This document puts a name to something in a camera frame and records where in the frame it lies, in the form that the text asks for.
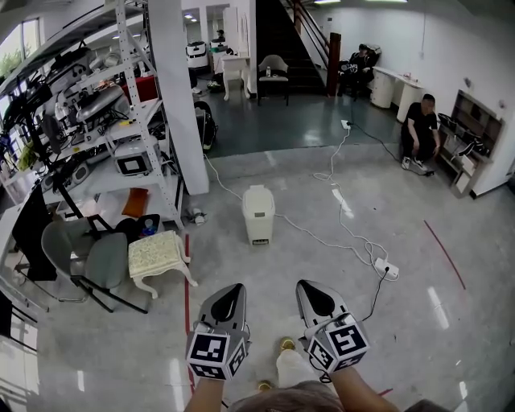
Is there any white wheeled robot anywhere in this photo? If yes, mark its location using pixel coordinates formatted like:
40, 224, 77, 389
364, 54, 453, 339
185, 39, 210, 74

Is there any long white cable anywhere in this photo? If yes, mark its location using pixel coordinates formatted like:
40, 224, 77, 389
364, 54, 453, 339
203, 154, 381, 269

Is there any grey folding chair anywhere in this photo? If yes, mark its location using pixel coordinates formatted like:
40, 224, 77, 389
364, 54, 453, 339
41, 220, 94, 303
70, 232, 150, 315

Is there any person's left forearm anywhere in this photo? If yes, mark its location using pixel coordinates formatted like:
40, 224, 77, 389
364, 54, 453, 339
185, 372, 231, 412

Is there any wooden open shelf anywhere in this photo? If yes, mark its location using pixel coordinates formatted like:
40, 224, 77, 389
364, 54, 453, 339
436, 89, 506, 199

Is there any person's white trouser leg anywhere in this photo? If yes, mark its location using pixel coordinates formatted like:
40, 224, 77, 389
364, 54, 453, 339
276, 348, 323, 389

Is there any white console table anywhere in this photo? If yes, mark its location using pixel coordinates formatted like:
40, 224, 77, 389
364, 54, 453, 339
220, 54, 252, 101

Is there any long black cable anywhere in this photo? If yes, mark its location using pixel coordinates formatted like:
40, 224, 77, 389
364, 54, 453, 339
348, 122, 436, 176

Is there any coiled white cable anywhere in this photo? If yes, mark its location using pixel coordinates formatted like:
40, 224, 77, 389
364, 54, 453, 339
312, 127, 389, 263

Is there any grey armchair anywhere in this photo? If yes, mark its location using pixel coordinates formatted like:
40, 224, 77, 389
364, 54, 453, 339
257, 54, 290, 107

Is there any black flat panel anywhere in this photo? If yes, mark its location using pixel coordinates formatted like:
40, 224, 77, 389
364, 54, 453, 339
11, 184, 58, 282

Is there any short black cable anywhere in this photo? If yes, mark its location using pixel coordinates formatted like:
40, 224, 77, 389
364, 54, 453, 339
360, 270, 390, 323

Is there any white metal shelf rack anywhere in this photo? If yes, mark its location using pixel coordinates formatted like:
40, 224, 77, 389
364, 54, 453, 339
0, 0, 186, 231

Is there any black bin with bottles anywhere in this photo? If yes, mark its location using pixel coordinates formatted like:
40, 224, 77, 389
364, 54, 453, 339
116, 213, 166, 245

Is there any white ornate stool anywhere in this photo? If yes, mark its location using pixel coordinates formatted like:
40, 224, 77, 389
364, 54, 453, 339
127, 231, 199, 299

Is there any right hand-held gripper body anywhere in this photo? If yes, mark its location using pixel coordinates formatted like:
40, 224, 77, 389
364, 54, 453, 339
295, 279, 370, 373

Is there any dark staircase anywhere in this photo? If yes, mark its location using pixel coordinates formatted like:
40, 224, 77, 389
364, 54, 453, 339
255, 0, 343, 97

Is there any orange cushion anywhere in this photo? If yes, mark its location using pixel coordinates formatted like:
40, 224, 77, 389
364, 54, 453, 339
122, 187, 150, 218

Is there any white box appliance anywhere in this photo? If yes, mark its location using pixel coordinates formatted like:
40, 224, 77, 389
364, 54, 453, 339
114, 143, 157, 176

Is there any white long desk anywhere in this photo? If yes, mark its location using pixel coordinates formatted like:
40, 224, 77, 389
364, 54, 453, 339
369, 66, 426, 124

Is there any person's right forearm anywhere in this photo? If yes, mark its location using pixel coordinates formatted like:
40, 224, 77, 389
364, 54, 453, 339
328, 365, 400, 412

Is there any black backpack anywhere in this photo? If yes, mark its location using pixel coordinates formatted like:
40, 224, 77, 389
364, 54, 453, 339
193, 100, 220, 151

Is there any white plastic trash bin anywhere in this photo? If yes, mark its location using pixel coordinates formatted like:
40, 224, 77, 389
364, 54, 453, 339
241, 184, 277, 246

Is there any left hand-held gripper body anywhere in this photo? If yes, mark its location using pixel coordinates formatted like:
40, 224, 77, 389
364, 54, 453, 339
185, 282, 251, 381

